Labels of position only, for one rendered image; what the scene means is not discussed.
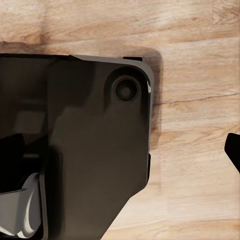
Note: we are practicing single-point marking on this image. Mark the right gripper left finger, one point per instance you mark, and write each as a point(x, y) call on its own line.
point(12, 149)

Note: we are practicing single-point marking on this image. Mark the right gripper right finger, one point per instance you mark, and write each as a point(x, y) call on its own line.
point(232, 148)

